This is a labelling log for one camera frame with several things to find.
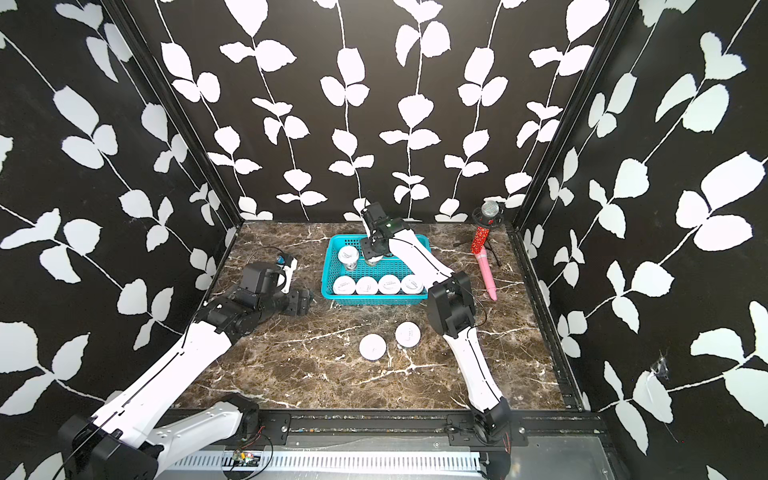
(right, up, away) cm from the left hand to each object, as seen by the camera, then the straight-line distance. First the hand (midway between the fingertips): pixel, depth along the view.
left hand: (300, 288), depth 79 cm
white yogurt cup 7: (+30, -14, +5) cm, 33 cm away
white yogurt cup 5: (+24, -1, +16) cm, 29 cm away
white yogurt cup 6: (+31, -1, +16) cm, 35 cm away
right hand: (+17, +12, +19) cm, 28 cm away
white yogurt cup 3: (+9, -1, +14) cm, 17 cm away
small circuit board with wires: (-10, -40, -9) cm, 42 cm away
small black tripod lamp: (+54, +21, +9) cm, 59 cm away
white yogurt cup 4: (+17, -1, +14) cm, 22 cm away
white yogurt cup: (+9, +8, +23) cm, 26 cm away
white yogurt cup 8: (+19, -17, +3) cm, 26 cm away
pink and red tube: (+56, +11, +28) cm, 64 cm away
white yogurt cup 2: (+18, +7, +17) cm, 26 cm away
